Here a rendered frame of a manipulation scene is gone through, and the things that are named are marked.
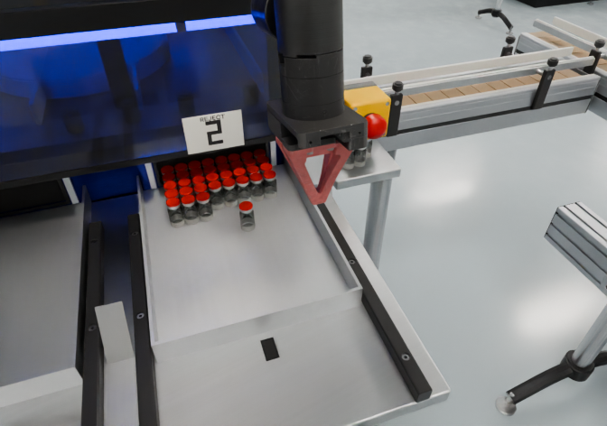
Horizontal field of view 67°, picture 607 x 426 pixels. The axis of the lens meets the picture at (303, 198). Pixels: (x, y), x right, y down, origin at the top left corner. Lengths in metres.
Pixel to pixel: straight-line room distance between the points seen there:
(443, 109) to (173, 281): 0.63
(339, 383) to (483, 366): 1.17
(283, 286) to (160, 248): 0.20
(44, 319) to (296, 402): 0.34
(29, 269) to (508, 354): 1.45
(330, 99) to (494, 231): 1.80
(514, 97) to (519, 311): 0.99
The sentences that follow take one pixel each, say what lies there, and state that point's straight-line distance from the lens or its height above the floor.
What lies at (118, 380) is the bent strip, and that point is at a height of 0.88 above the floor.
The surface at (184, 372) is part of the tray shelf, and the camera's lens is 0.58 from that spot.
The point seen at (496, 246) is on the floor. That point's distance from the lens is 2.09.
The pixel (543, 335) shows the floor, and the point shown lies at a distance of 1.85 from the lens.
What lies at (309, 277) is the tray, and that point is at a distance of 0.64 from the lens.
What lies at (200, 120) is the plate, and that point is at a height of 1.04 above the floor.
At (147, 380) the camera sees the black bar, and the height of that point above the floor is 0.90.
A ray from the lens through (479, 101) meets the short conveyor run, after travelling 1.03.
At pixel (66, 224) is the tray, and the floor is 0.88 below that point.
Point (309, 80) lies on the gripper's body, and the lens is 0.39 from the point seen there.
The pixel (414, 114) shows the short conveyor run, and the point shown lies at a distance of 0.95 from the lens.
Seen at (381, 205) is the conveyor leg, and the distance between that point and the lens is 1.11.
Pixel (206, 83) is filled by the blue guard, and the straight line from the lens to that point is 0.65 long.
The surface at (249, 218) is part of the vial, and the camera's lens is 0.69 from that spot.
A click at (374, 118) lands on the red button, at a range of 0.73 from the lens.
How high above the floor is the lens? 1.37
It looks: 39 degrees down
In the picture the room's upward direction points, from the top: straight up
